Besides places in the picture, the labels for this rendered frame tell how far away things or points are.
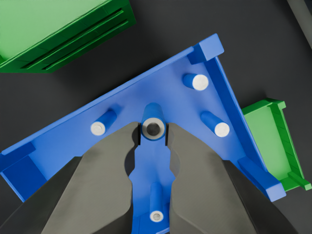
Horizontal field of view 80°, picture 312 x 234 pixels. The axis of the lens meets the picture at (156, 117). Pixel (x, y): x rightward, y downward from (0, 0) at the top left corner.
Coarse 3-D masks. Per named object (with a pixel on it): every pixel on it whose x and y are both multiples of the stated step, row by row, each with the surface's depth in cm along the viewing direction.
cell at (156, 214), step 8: (152, 184) 29; (160, 184) 29; (152, 192) 27; (160, 192) 27; (152, 200) 26; (160, 200) 26; (152, 208) 24; (160, 208) 24; (152, 216) 24; (160, 216) 24
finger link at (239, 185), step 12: (228, 168) 8; (240, 180) 8; (240, 192) 7; (252, 192) 7; (252, 204) 7; (264, 204) 7; (252, 216) 6; (264, 216) 6; (276, 216) 6; (264, 228) 6; (276, 228) 6; (288, 228) 6
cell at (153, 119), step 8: (152, 104) 17; (144, 112) 15; (152, 112) 14; (160, 112) 15; (144, 120) 13; (152, 120) 13; (160, 120) 13; (144, 128) 13; (152, 128) 13; (160, 128) 13; (144, 136) 13; (152, 136) 13; (160, 136) 13
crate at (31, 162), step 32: (160, 64) 21; (192, 64) 25; (128, 96) 27; (160, 96) 27; (192, 96) 27; (224, 96) 24; (64, 128) 28; (192, 128) 28; (0, 160) 22; (32, 160) 29; (64, 160) 29; (160, 160) 29; (256, 160) 25; (32, 192) 26; (160, 224) 27
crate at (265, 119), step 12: (252, 108) 57; (264, 108) 60; (276, 108) 53; (252, 120) 61; (264, 120) 61; (276, 120) 60; (252, 132) 62; (264, 132) 62; (276, 132) 62; (288, 132) 56; (264, 144) 62; (276, 144) 63; (288, 144) 59; (264, 156) 63; (276, 156) 64; (288, 156) 62; (276, 168) 64; (288, 168) 64; (300, 168) 59; (288, 180) 64; (300, 180) 60
